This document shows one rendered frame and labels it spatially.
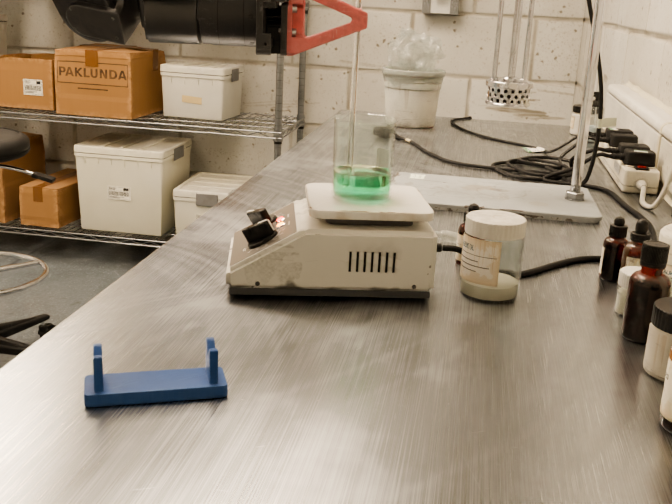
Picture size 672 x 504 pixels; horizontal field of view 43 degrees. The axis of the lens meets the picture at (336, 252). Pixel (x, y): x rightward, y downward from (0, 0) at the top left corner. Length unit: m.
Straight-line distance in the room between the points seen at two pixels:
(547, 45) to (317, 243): 2.55
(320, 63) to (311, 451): 2.85
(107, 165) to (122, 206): 0.16
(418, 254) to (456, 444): 0.28
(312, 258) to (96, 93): 2.43
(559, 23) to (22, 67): 1.95
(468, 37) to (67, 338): 2.69
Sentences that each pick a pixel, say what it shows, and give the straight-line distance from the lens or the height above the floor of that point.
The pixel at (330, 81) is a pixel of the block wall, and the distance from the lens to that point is 3.35.
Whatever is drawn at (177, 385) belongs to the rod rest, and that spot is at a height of 0.76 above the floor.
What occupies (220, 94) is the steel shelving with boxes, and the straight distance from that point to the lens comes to 3.12.
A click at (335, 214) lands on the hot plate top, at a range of 0.80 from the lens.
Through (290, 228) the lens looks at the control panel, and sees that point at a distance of 0.83.
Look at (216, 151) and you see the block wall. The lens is 3.50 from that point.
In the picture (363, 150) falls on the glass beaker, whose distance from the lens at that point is 0.82.
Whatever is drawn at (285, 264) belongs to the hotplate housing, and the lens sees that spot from 0.81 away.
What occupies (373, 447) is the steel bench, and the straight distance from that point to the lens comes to 0.58.
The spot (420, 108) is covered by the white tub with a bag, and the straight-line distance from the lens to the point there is 1.92.
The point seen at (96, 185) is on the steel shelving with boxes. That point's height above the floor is 0.31.
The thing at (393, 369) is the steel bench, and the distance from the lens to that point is 0.69.
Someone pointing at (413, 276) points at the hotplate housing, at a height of 0.78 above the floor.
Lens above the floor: 1.04
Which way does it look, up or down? 17 degrees down
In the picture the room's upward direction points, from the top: 3 degrees clockwise
